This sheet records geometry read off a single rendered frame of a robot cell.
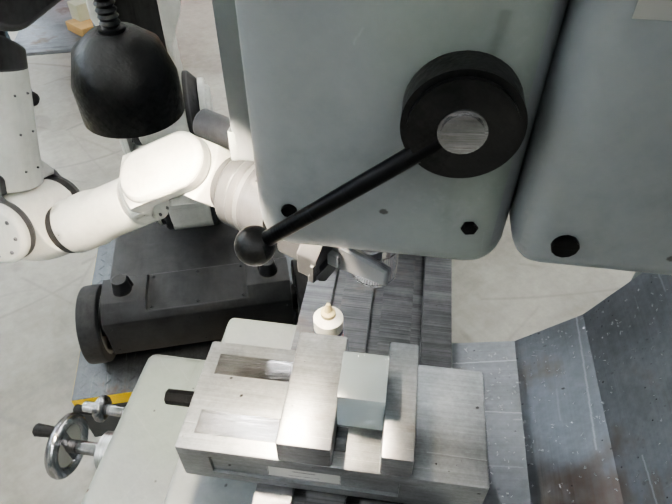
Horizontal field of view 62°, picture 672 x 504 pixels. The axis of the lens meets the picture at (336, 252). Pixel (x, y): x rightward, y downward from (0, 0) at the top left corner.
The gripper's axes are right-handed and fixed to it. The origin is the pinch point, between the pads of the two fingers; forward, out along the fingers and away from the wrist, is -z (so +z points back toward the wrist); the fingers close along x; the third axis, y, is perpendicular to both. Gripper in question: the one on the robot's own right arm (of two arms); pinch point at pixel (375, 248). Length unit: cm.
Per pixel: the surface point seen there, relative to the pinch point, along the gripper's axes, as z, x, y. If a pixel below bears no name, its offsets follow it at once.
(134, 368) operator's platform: 69, 4, 84
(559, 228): -16.1, -5.7, -15.1
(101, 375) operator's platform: 75, -2, 84
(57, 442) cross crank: 47, -24, 53
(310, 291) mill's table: 16.7, 11.1, 27.5
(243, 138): 9.7, -6.7, -13.1
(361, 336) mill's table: 5.4, 8.0, 27.4
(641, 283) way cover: -25.3, 27.7, 15.3
